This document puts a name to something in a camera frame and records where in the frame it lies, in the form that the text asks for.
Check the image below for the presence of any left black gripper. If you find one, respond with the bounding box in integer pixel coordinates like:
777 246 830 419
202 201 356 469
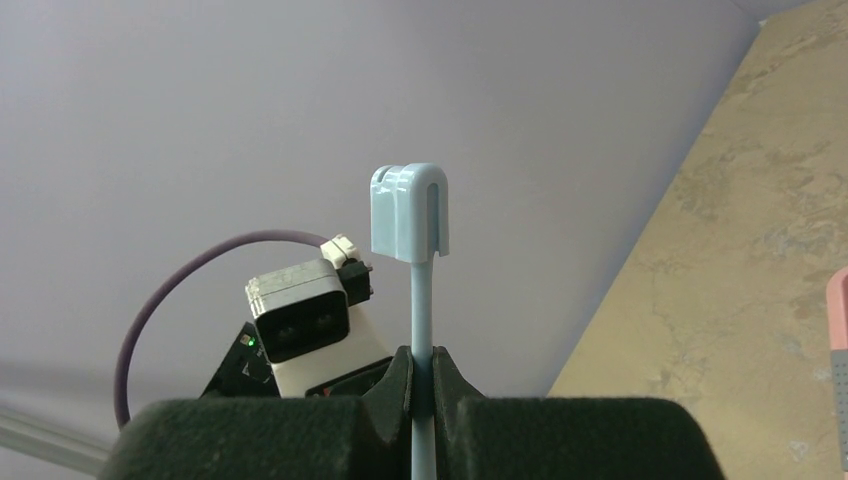
198 321 396 400

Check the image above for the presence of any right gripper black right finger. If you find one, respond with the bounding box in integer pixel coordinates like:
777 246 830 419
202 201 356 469
432 347 725 480

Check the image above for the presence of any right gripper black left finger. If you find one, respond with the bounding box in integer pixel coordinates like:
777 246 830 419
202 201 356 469
99 346 413 480

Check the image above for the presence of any light blue toothbrush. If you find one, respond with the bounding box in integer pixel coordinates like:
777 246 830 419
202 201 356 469
369 163 449 479

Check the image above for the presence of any pink plastic basket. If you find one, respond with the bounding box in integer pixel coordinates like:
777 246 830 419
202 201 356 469
826 267 847 436

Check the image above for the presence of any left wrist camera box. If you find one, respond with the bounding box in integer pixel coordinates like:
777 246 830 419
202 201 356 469
245 230 392 398

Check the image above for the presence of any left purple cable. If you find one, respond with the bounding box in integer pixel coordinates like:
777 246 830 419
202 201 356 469
113 229 333 432

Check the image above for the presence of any black aluminium base frame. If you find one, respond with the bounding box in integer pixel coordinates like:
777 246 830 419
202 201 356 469
1 405 111 476

